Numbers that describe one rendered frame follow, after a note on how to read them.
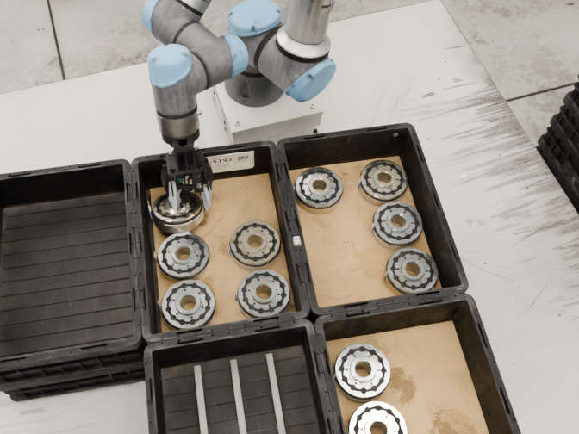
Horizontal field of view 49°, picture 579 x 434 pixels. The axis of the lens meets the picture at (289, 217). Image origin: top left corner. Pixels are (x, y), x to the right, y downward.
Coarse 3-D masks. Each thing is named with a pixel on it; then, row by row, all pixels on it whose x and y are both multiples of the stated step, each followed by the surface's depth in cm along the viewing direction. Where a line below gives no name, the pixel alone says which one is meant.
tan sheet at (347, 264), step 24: (336, 168) 141; (360, 168) 141; (408, 192) 138; (312, 216) 134; (336, 216) 135; (360, 216) 135; (312, 240) 132; (336, 240) 132; (360, 240) 132; (312, 264) 129; (336, 264) 129; (360, 264) 129; (384, 264) 129; (336, 288) 126; (360, 288) 126; (384, 288) 127
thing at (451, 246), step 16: (368, 128) 134; (384, 128) 135; (400, 128) 134; (288, 144) 132; (416, 144) 132; (288, 176) 128; (288, 192) 127; (432, 192) 126; (448, 240) 121; (304, 256) 118; (304, 272) 117; (464, 272) 118; (448, 288) 116; (464, 288) 116; (352, 304) 114; (368, 304) 114; (384, 304) 114
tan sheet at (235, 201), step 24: (192, 192) 137; (216, 192) 137; (240, 192) 137; (264, 192) 137; (216, 216) 134; (240, 216) 134; (264, 216) 134; (216, 240) 131; (216, 264) 128; (168, 288) 125; (216, 288) 125; (216, 312) 123; (240, 312) 123; (288, 312) 123
